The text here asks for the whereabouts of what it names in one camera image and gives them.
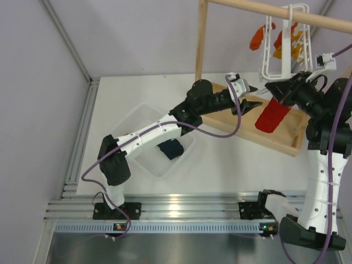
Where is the orange sock near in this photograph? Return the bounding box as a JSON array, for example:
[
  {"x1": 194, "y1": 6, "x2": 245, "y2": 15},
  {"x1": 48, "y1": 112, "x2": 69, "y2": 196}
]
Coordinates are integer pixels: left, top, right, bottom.
[{"x1": 273, "y1": 22, "x2": 298, "y2": 51}]

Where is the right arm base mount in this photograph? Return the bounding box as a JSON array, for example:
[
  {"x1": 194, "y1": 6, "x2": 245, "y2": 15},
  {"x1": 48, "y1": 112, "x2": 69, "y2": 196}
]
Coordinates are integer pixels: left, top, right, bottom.
[{"x1": 238, "y1": 189, "x2": 274, "y2": 220}]

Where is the red and beige sock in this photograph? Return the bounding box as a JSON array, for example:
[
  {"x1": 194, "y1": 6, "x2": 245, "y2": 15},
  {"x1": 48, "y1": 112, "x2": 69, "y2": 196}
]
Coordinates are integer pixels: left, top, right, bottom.
[{"x1": 255, "y1": 97, "x2": 291, "y2": 134}]

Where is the wooden drying rack frame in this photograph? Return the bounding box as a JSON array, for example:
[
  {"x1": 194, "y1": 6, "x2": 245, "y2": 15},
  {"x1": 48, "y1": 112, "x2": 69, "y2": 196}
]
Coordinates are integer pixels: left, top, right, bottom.
[{"x1": 195, "y1": 1, "x2": 351, "y2": 156}]

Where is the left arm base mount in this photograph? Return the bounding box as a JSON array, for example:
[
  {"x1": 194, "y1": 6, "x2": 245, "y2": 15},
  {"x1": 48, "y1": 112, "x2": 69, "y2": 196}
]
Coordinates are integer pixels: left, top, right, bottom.
[{"x1": 92, "y1": 192, "x2": 141, "y2": 220}]

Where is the grey slotted cable duct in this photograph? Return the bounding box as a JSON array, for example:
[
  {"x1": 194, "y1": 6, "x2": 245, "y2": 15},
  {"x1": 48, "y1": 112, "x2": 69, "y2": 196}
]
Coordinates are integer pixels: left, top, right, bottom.
[{"x1": 55, "y1": 221, "x2": 276, "y2": 234}]

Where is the navy blue sock pair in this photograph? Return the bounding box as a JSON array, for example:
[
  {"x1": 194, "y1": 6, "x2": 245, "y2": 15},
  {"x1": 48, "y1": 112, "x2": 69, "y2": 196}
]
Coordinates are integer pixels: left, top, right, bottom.
[{"x1": 157, "y1": 139, "x2": 184, "y2": 160}]

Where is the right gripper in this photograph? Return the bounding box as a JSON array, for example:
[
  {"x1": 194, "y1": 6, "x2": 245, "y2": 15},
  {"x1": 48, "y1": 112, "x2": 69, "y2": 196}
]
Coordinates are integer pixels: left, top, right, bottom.
[{"x1": 266, "y1": 70, "x2": 327, "y2": 117}]

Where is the orange sock far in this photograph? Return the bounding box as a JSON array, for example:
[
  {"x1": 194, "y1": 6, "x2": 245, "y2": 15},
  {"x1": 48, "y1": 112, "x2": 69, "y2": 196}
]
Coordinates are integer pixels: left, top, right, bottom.
[{"x1": 249, "y1": 25, "x2": 266, "y2": 51}]

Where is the aluminium rail beam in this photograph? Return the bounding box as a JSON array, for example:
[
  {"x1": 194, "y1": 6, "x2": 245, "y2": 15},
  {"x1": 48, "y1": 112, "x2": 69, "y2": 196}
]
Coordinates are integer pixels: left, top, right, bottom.
[{"x1": 43, "y1": 192, "x2": 344, "y2": 221}]

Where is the aluminium corner frame post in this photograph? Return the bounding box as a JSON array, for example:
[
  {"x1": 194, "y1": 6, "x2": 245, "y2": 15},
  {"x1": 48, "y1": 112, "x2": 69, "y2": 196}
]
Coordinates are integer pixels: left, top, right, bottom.
[{"x1": 41, "y1": 0, "x2": 93, "y2": 83}]

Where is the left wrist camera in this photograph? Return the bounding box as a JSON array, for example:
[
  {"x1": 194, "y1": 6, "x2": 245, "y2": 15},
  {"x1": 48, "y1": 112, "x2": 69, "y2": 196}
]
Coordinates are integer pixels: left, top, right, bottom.
[{"x1": 225, "y1": 73, "x2": 251, "y2": 101}]

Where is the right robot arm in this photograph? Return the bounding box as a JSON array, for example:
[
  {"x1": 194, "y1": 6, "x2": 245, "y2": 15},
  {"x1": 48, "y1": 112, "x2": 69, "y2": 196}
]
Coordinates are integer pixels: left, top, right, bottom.
[{"x1": 256, "y1": 72, "x2": 351, "y2": 251}]

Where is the white plastic clip hanger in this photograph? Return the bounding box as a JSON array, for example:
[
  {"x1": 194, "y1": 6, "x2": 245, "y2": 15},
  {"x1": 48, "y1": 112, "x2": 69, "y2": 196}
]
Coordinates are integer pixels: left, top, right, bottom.
[{"x1": 259, "y1": 3, "x2": 313, "y2": 82}]

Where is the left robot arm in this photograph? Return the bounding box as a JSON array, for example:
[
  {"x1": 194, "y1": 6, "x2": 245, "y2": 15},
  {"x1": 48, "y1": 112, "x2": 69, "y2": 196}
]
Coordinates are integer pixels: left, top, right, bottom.
[{"x1": 97, "y1": 75, "x2": 262, "y2": 218}]

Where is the yellow sock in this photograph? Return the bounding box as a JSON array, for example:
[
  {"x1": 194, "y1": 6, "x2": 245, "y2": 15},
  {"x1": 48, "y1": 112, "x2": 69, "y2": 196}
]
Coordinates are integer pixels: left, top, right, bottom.
[{"x1": 273, "y1": 31, "x2": 305, "y2": 63}]

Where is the clear plastic bin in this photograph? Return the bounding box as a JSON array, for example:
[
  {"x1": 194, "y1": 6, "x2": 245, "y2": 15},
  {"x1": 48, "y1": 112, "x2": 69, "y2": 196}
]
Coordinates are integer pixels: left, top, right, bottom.
[{"x1": 108, "y1": 103, "x2": 196, "y2": 180}]

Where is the orange sock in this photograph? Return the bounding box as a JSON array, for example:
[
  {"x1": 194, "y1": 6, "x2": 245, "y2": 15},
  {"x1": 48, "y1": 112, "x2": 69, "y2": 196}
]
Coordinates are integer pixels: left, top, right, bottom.
[
  {"x1": 249, "y1": 25, "x2": 266, "y2": 51},
  {"x1": 273, "y1": 22, "x2": 298, "y2": 51}
]

